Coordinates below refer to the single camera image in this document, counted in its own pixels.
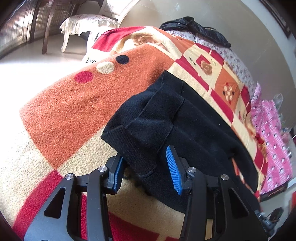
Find black pants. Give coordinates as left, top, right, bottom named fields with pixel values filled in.
left=101, top=71, right=260, bottom=212

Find pink penguin print quilt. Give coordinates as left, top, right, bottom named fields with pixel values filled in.
left=251, top=84, right=293, bottom=195

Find orange red patterned blanket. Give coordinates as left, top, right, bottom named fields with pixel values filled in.
left=1, top=27, right=267, bottom=240

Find white floral bed sheet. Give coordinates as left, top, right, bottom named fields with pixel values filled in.
left=166, top=30, right=256, bottom=97

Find black garment on bed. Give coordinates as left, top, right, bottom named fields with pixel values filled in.
left=159, top=16, right=231, bottom=48

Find white chair with lace cover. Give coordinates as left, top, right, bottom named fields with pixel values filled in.
left=60, top=0, right=138, bottom=53

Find dark wooden table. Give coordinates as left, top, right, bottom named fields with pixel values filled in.
left=28, top=1, right=86, bottom=55

